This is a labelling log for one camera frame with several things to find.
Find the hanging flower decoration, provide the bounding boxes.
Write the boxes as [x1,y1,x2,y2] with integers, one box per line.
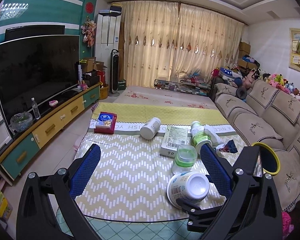
[81,16,97,47]

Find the white pill bottle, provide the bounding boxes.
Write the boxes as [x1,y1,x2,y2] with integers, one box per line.
[140,117,161,140]

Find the large white jar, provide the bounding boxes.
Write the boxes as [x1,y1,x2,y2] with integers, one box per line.
[167,172,210,209]

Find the glass bowl ashtray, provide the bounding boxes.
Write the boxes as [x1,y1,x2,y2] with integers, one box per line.
[10,112,33,132]

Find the white tissue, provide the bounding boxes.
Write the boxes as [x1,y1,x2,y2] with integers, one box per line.
[204,125,223,146]

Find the black flat screen television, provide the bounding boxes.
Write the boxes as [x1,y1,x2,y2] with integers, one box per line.
[0,35,79,122]

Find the pink floral sleeve forearm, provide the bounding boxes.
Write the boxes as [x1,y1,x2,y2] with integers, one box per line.
[282,212,294,239]

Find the black yellow-rimmed trash bin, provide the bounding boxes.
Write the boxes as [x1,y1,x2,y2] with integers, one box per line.
[252,142,281,176]

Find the black tower fan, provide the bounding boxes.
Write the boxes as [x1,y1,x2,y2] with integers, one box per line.
[109,49,119,97]

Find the floral floor mattress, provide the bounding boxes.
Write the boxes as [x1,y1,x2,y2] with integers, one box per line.
[114,86,217,109]

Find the blue red wrapper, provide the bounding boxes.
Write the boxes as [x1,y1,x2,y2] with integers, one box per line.
[216,140,238,153]

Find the white standing air conditioner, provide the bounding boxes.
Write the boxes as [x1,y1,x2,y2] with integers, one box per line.
[95,14,121,83]

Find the cream curtains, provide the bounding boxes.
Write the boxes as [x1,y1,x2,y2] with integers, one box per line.
[121,0,245,87]

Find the clear plastic water bottle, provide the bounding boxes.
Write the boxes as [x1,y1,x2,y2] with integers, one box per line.
[31,98,41,120]

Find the white green paper box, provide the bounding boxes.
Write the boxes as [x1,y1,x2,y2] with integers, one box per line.
[159,125,190,158]

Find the clear green plastic container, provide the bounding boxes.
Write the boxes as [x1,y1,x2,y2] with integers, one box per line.
[172,145,198,174]

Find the pile of plush toys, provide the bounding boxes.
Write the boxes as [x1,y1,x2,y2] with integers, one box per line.
[209,59,300,101]

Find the pink soap dish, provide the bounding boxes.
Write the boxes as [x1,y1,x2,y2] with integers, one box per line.
[49,100,58,107]

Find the teal yellow TV cabinet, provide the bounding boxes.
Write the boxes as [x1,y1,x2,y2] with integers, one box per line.
[0,82,103,184]

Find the green white bottle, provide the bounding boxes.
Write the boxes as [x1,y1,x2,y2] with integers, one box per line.
[191,121,212,154]

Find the red tissue box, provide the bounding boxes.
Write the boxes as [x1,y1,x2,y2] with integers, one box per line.
[94,112,117,134]

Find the beige sofa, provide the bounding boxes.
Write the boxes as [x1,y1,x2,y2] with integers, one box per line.
[212,80,300,211]

